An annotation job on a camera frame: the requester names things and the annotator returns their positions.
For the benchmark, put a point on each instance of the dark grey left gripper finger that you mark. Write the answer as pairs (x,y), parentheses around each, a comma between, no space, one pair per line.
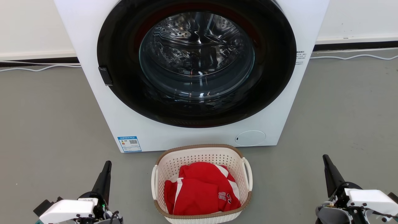
(104,183)

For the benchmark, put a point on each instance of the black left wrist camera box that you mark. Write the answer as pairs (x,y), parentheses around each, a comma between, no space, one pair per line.
(43,207)

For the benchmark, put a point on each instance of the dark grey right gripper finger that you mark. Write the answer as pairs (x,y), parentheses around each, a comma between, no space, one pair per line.
(332,177)

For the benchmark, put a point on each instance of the white front-load washing machine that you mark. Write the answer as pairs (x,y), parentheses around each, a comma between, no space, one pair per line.
(192,137)

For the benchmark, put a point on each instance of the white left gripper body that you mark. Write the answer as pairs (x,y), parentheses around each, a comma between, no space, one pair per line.
(67,210)

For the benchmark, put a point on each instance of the small black text sticker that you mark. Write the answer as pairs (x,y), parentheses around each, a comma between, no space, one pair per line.
(300,57)

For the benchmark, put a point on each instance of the black baseboard strip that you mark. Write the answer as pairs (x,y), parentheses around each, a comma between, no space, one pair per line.
(357,45)
(37,60)

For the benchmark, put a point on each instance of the round white filter cover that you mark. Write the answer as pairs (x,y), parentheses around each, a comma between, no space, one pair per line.
(250,138)

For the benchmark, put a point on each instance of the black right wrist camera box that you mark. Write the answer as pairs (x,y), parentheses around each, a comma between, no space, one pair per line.
(393,197)

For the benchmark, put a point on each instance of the white perforated laundry basket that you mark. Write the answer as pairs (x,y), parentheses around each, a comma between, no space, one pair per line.
(199,154)

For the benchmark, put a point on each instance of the black round washer door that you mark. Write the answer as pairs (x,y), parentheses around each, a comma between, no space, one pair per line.
(124,93)

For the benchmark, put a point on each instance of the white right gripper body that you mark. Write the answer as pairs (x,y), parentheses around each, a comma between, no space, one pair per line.
(370,200)

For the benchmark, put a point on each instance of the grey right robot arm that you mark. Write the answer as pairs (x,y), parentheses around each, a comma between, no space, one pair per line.
(331,216)

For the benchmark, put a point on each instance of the red and white jersey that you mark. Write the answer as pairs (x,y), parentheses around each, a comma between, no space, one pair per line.
(199,193)

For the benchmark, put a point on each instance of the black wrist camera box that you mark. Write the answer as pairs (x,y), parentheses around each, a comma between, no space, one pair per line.
(43,207)
(393,197)

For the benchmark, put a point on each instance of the blue energy label sticker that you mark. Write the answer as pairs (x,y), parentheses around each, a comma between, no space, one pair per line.
(129,144)

